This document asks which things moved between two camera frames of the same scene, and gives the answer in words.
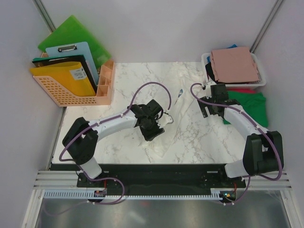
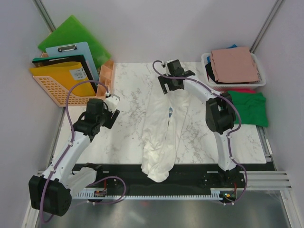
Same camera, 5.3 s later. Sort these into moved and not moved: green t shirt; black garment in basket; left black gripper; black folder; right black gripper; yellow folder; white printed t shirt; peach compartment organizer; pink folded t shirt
Moved: left black gripper; right black gripper; white printed t shirt
Not moved: black garment in basket; pink folded t shirt; black folder; green t shirt; yellow folder; peach compartment organizer
